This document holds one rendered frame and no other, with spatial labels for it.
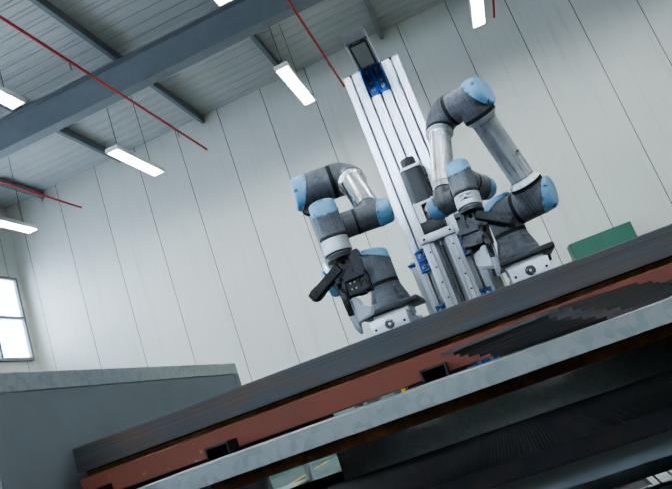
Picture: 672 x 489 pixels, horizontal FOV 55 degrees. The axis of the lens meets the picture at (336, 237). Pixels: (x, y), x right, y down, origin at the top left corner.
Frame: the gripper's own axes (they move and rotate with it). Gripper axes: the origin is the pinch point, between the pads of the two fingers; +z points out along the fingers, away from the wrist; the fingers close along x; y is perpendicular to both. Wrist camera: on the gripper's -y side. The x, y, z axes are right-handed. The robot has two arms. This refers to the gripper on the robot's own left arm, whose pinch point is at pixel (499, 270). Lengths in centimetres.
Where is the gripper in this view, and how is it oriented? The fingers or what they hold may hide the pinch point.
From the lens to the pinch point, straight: 184.8
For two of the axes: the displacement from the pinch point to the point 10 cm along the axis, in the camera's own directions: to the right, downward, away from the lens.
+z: 2.2, 9.1, -3.6
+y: -8.9, 3.4, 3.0
